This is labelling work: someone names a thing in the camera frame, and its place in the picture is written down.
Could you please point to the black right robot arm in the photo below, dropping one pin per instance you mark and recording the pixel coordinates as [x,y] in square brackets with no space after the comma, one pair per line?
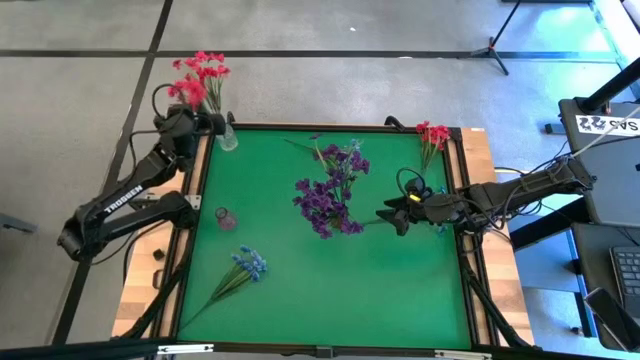
[525,187]

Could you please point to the grey metal foot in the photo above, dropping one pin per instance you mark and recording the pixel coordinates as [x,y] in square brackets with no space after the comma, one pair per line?
[15,222]

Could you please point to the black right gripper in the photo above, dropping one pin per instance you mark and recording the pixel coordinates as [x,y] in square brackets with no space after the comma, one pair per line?
[432,207]

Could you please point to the grey laptop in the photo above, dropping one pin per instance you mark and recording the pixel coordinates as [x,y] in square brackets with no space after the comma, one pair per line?
[615,185]

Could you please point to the pink glass vase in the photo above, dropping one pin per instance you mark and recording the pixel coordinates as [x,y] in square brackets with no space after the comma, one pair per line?
[226,220]

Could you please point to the black keyboard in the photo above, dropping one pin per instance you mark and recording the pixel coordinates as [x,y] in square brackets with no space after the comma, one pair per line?
[627,280]

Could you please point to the black round pole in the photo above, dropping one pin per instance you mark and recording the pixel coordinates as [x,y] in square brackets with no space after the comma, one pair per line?
[612,87]

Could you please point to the purple artificial flower bunch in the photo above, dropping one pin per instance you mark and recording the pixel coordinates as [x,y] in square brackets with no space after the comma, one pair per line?
[357,162]
[320,202]

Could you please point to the black tripod stand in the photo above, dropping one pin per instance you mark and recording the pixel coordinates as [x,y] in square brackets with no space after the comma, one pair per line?
[492,50]

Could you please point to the small black block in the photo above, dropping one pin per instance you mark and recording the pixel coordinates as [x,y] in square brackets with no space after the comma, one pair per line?
[158,254]

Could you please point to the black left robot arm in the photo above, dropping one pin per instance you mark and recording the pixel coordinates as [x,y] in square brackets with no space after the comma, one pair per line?
[125,192]

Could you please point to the green table mat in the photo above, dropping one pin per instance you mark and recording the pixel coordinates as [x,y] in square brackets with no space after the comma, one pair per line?
[325,300]

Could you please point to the red artificial flower bunch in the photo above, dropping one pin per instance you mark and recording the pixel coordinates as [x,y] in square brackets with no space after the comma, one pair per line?
[195,90]

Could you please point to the black smartphone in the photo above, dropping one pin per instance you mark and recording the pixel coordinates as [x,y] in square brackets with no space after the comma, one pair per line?
[607,317]

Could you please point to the small red flower stem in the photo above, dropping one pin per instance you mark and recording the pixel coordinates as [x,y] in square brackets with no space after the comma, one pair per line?
[436,134]

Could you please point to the clear cut glass vase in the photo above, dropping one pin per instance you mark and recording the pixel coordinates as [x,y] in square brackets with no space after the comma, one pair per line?
[228,142]

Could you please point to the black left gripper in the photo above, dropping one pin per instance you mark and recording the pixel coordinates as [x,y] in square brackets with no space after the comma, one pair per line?
[181,125]

